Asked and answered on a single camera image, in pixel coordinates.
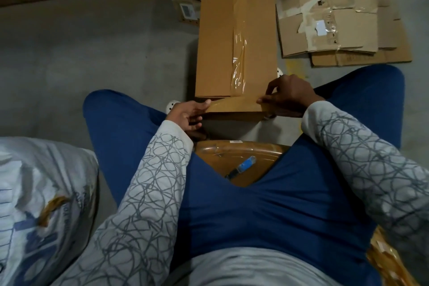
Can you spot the person's right hand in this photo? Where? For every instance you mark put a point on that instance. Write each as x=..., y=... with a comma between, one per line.
x=289, y=93

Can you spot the person's left hand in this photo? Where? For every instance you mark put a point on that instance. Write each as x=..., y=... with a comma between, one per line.
x=186, y=115

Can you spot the large black-label cardboard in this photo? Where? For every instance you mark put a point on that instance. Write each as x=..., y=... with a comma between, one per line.
x=218, y=34

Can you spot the person's right forearm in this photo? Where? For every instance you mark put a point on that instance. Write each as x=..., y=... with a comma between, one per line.
x=375, y=168

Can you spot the person's left forearm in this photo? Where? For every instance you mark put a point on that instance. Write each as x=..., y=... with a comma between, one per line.
x=141, y=222

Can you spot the person's left white clog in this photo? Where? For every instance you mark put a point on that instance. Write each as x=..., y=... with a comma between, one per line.
x=172, y=106

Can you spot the flat brown cardboard sheet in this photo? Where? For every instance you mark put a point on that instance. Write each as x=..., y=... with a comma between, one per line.
x=395, y=48

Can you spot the person's blue trousers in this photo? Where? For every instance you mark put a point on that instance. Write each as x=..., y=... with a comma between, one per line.
x=295, y=209

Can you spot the person's grey shirt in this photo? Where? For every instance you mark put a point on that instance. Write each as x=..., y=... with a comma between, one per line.
x=255, y=269

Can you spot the crumpled brown tape scraps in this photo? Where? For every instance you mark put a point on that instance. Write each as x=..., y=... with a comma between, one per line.
x=389, y=259

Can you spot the brown plastic-wrapped stool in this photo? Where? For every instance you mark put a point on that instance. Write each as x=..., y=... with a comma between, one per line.
x=221, y=155

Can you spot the white woven sack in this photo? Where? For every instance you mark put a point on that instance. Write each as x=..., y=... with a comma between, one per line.
x=40, y=209

